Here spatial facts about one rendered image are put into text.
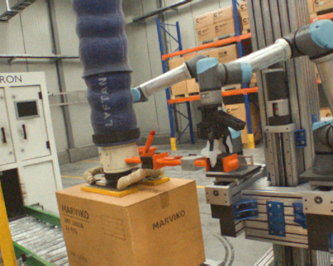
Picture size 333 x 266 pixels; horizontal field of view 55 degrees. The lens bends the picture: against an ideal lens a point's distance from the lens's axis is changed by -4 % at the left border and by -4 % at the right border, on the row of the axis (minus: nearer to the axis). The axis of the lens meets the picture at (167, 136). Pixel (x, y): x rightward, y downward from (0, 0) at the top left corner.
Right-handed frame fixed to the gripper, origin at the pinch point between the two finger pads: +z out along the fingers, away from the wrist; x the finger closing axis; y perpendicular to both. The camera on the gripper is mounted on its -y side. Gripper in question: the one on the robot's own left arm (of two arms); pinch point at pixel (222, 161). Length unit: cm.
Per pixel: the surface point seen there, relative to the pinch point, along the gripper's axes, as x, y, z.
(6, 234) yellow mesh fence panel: 45, 106, 32
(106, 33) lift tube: 5, 50, -56
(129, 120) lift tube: 0, 49, -17
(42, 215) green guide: -18, 219, 59
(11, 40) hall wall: -275, 941, -287
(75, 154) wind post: -431, 932, 87
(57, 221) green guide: -19, 189, 60
